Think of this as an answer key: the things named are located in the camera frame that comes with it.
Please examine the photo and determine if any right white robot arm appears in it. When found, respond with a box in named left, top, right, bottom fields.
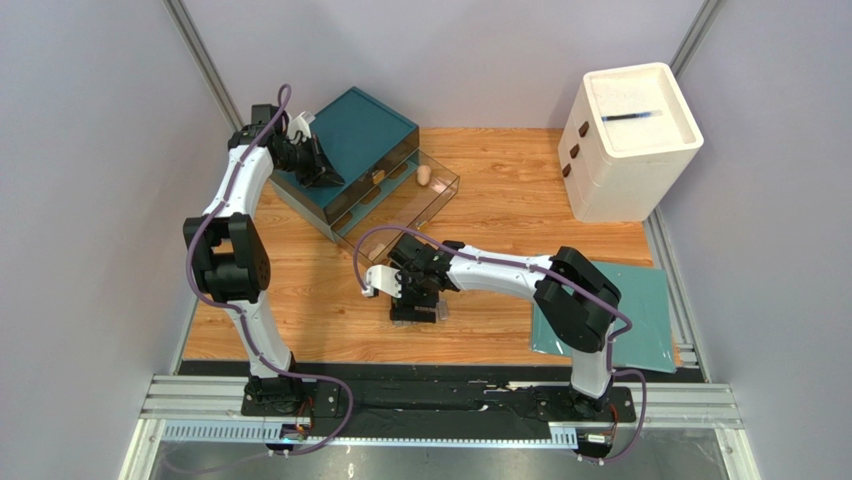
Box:
left=389, top=235, right=621, bottom=400

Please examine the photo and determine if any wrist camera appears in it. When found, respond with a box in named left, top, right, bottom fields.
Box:
left=363, top=237, right=426, bottom=300
left=249, top=104, right=289, bottom=135

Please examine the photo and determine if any white drawer cabinet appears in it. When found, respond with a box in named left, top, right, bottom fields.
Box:
left=558, top=62, right=704, bottom=223

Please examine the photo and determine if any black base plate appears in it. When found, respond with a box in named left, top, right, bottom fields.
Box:
left=178, top=361, right=707, bottom=441

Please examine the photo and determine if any teal drawer organizer box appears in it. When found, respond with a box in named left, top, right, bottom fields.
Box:
left=270, top=86, right=419, bottom=240

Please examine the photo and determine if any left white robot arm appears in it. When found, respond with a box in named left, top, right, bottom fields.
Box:
left=183, top=116, right=340, bottom=403

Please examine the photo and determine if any eyeshadow palette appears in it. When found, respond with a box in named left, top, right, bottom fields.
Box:
left=390, top=299, right=449, bottom=325

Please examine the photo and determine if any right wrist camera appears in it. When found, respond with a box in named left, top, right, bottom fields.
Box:
left=363, top=237, right=426, bottom=300

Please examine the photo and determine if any clear drawer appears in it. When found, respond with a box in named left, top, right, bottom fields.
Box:
left=332, top=150, right=461, bottom=266

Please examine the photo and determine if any aluminium frame rail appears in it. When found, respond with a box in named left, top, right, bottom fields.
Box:
left=120, top=361, right=759, bottom=479

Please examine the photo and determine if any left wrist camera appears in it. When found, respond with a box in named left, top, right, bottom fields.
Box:
left=249, top=104, right=289, bottom=135

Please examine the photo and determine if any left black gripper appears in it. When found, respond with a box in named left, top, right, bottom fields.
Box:
left=278, top=135, right=347, bottom=190

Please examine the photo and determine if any beige makeup sponge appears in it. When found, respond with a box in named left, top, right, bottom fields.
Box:
left=416, top=165, right=432, bottom=186

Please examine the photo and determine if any teal mat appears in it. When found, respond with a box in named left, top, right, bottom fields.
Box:
left=529, top=260, right=679, bottom=375

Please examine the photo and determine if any blue pen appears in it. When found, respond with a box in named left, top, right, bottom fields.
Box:
left=600, top=110, right=663, bottom=122

